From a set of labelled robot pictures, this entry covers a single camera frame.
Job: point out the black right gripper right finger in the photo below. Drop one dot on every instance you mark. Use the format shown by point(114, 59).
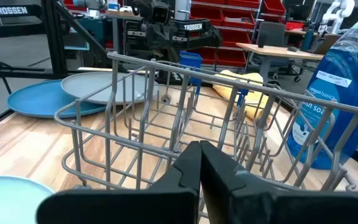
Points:
point(259, 205)

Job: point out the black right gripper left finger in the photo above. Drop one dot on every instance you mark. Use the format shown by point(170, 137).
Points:
point(141, 205)

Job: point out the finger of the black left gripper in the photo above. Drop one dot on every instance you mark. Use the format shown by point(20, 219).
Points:
point(169, 46)
point(154, 45)

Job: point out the grey plate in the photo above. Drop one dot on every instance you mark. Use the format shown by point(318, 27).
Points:
point(95, 84)

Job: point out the pale blue plate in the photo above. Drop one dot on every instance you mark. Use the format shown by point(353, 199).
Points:
point(5, 202)

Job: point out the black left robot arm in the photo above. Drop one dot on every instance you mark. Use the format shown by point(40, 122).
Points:
point(210, 34)

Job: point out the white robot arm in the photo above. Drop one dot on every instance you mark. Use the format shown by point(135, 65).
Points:
point(337, 12)

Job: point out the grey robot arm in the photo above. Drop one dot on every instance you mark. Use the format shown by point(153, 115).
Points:
point(89, 4)

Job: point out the blue plastic bin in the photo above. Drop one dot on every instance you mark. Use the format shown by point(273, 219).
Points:
point(191, 60)

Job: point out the wooden workbench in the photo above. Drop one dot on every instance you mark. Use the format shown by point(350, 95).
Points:
point(123, 14)

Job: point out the red storage bin shelf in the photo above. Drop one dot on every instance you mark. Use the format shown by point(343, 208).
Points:
point(238, 17)

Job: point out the yellow cloth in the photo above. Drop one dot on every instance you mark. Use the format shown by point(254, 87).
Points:
point(253, 77)

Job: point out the grey office chair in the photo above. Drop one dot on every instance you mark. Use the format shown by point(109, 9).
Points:
point(272, 32)

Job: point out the wooden desk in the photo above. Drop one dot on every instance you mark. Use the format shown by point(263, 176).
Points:
point(275, 51)

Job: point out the teal bottle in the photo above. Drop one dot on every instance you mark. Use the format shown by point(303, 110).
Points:
point(307, 40)

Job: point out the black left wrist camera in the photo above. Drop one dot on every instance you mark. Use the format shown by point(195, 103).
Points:
point(160, 14)

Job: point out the black metal frame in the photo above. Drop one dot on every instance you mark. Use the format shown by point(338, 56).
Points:
point(53, 37)

